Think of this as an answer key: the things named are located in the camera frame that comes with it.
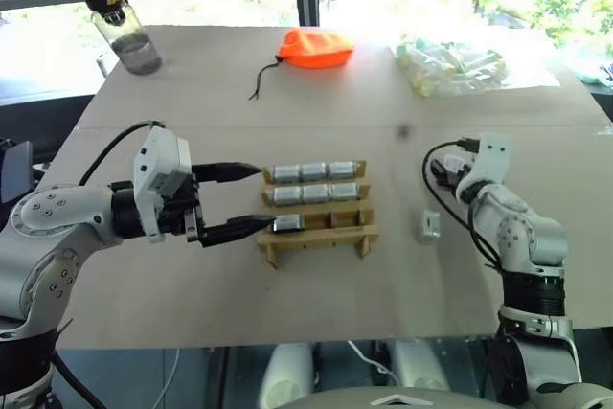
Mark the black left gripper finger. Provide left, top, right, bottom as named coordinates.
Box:
left=198, top=213, right=276, bottom=249
left=192, top=160, right=264, bottom=185

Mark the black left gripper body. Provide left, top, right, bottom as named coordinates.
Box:
left=159, top=164, right=209, bottom=243

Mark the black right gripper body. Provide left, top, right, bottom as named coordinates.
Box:
left=429, top=153, right=473, bottom=190

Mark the small silver camera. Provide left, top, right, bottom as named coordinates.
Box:
left=300, top=162, right=330, bottom=181
left=272, top=214, right=306, bottom=234
left=271, top=164, right=303, bottom=185
left=328, top=160, right=358, bottom=179
left=271, top=187, right=304, bottom=206
left=329, top=182, right=360, bottom=202
left=301, top=184, right=332, bottom=204

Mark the loose silver battery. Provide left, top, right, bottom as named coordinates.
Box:
left=420, top=209, right=442, bottom=239

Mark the wooden battery rack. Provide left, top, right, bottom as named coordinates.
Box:
left=255, top=159, right=381, bottom=270

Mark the clear plastic bag of items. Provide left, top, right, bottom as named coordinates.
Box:
left=392, top=34, right=510, bottom=99

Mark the white rounded shell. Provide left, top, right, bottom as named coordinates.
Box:
left=260, top=343, right=316, bottom=401

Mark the clear black-capped water bottle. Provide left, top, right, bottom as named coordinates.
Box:
left=77, top=0, right=164, bottom=77

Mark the dark flat panel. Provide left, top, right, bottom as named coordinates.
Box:
left=0, top=140, right=35, bottom=205

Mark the pale green cloth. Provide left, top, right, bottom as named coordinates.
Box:
left=574, top=60, right=613, bottom=86

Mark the grey robot torso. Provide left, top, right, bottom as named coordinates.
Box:
left=271, top=382, right=481, bottom=409

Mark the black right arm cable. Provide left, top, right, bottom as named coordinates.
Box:
left=421, top=137, right=505, bottom=277

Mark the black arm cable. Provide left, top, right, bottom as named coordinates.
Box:
left=78, top=120, right=167, bottom=186
left=421, top=137, right=505, bottom=277

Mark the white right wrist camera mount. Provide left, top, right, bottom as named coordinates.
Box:
left=454, top=131, right=514, bottom=203

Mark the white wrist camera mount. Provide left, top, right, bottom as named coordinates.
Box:
left=454, top=131, right=514, bottom=203
left=132, top=126, right=193, bottom=243

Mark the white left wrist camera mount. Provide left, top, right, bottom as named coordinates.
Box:
left=132, top=126, right=193, bottom=243

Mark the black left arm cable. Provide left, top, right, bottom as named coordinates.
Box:
left=78, top=120, right=167, bottom=186

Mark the orange drawstring pouch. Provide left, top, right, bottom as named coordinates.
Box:
left=247, top=28, right=356, bottom=102

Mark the white cable under table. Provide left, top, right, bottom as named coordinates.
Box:
left=346, top=340, right=399, bottom=387

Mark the black shoulder cable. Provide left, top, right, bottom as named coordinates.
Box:
left=51, top=316, right=109, bottom=409

